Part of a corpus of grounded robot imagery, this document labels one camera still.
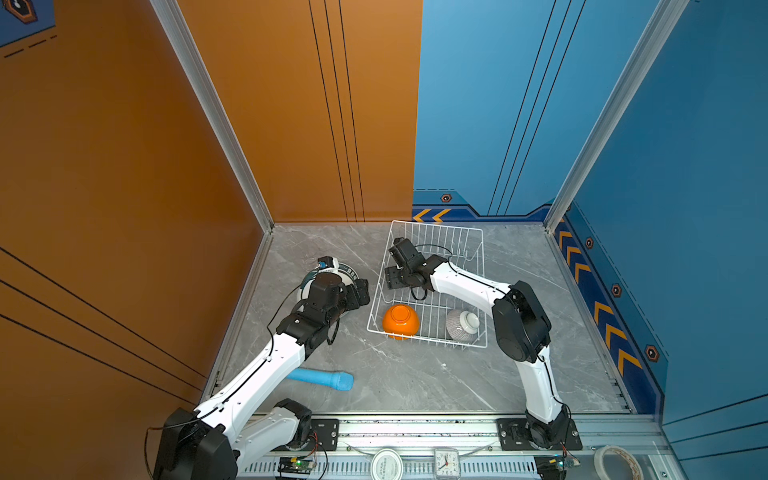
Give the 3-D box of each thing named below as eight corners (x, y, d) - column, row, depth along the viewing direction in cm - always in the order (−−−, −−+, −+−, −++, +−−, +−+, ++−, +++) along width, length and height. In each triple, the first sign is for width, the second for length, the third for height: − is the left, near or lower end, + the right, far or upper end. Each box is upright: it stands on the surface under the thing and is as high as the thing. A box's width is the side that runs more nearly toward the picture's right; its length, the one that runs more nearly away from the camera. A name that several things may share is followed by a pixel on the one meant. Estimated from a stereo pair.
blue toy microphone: (292, 381, 84) (288, 376, 80) (297, 368, 86) (293, 363, 82) (351, 393, 82) (349, 388, 78) (354, 379, 84) (353, 374, 81)
